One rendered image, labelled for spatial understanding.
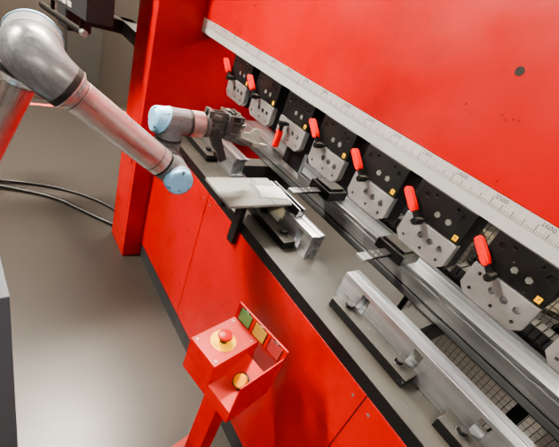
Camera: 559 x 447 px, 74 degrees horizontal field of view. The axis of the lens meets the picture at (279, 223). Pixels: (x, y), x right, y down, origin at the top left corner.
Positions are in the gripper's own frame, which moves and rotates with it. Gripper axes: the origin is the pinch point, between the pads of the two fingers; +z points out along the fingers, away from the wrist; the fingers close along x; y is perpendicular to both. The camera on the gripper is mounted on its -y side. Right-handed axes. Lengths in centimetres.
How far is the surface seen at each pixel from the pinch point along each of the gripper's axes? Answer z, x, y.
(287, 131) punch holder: 12.2, 0.1, 3.4
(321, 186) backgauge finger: 34.9, -5.3, -15.5
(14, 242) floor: -60, 100, -120
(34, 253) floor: -52, 90, -120
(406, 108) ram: 12, -39, 29
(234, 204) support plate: -9.0, -12.7, -18.2
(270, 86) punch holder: 11.5, 17.3, 12.9
